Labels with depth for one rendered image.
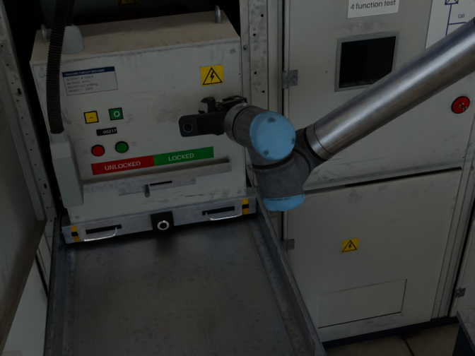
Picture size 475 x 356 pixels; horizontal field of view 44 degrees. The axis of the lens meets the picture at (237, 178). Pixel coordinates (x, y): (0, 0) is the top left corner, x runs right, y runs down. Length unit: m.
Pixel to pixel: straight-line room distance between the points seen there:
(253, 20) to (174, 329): 0.81
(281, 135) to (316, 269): 1.01
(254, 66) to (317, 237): 0.67
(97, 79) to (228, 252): 0.57
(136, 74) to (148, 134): 0.17
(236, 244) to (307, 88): 0.48
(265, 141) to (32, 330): 1.24
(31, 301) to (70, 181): 0.68
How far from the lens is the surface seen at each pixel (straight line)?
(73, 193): 1.48
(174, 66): 1.45
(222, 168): 1.56
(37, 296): 2.03
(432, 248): 2.27
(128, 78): 1.45
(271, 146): 1.17
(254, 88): 1.68
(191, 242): 1.65
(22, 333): 2.15
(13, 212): 1.67
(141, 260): 1.62
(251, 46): 1.62
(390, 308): 2.41
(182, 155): 1.57
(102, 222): 1.66
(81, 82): 1.45
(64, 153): 1.42
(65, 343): 1.46
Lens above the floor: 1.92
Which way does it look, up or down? 35 degrees down
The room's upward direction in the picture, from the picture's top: 3 degrees counter-clockwise
